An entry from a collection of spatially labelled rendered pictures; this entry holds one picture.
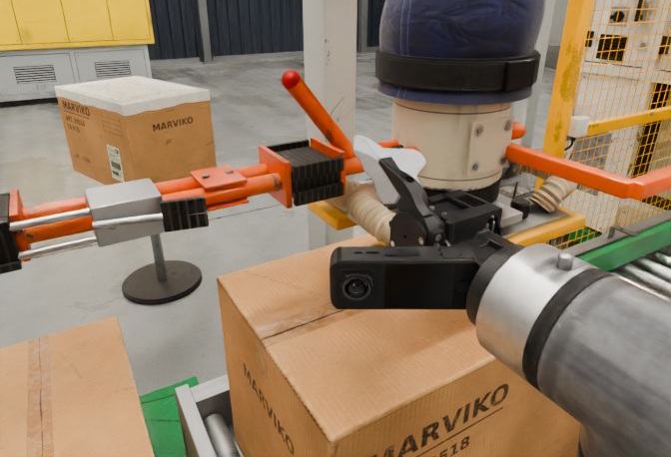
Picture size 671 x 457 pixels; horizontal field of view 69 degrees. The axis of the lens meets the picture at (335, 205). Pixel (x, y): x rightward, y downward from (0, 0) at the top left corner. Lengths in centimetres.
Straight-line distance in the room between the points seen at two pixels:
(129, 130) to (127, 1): 583
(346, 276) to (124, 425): 94
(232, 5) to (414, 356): 1110
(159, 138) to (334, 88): 79
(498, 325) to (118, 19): 761
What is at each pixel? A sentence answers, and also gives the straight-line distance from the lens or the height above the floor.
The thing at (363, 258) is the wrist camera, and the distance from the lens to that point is 37.
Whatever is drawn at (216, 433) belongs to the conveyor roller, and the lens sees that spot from 117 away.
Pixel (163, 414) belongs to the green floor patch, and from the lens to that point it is 202.
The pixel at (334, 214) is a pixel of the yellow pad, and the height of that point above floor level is 109.
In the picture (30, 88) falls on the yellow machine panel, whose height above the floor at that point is 22.
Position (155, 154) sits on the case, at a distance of 214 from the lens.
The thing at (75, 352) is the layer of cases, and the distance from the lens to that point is 149.
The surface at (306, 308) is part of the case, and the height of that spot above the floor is 95.
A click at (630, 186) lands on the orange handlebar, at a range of 65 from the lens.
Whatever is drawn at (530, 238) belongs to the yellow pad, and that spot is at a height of 109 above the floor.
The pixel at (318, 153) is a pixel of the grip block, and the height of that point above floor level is 122.
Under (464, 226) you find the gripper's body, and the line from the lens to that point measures 41.
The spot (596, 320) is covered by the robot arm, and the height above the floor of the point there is 124.
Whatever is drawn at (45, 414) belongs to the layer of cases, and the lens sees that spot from 135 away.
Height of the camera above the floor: 141
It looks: 24 degrees down
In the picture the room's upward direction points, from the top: straight up
